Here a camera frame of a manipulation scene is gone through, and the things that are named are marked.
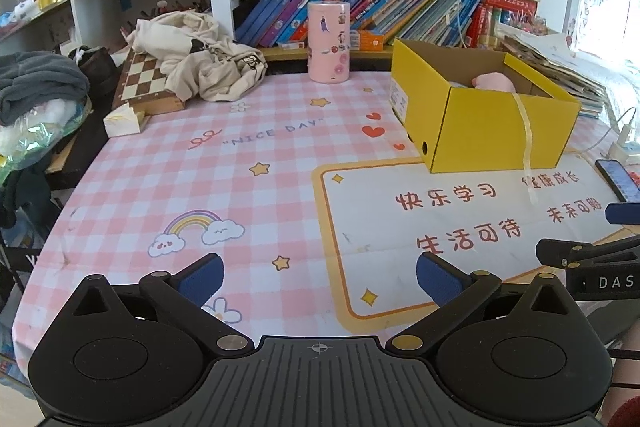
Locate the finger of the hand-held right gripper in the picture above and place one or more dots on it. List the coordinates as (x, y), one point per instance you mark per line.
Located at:
(560, 253)
(625, 213)

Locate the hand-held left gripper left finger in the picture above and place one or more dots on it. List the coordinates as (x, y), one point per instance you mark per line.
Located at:
(202, 279)

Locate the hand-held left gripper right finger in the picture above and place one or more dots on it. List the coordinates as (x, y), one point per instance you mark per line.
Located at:
(440, 279)

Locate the translucent ribbon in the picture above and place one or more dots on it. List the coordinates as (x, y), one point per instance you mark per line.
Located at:
(526, 142)

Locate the yellow cardboard box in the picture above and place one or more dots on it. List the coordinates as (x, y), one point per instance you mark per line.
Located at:
(475, 132)

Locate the small pink plush toy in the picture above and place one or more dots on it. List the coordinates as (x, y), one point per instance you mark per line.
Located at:
(492, 82)

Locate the person's right forearm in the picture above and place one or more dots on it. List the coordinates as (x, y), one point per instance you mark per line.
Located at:
(630, 367)

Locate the dark smartphone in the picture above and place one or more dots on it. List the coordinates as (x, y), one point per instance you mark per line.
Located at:
(620, 179)

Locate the white power adapter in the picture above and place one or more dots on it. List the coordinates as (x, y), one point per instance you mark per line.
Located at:
(620, 152)

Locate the pink checked tablecloth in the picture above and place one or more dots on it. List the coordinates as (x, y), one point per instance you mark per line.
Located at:
(250, 207)

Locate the stack of papers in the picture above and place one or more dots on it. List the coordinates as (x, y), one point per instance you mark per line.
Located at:
(555, 67)

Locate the white tissue pack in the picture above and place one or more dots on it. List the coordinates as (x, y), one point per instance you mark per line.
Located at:
(122, 122)

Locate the wooden chess board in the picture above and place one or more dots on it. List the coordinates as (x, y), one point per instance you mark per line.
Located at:
(142, 77)

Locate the beige crumpled cloth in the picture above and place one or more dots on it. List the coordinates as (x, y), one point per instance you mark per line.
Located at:
(210, 67)

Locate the iridescent plastic wrap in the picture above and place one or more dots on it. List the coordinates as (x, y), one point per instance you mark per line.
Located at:
(40, 132)

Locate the dark brown bag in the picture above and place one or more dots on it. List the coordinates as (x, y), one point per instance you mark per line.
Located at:
(97, 67)

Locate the thick red book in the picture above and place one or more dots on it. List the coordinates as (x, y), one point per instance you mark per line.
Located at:
(515, 1)

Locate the small orange box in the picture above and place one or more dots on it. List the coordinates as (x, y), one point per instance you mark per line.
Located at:
(370, 41)

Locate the grey folded cloth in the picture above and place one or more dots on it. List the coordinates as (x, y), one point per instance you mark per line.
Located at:
(40, 82)

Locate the pink sticker-covered canister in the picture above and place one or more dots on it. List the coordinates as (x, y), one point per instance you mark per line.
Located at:
(327, 42)

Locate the row of colourful children's books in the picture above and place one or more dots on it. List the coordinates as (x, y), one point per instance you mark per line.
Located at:
(380, 2)

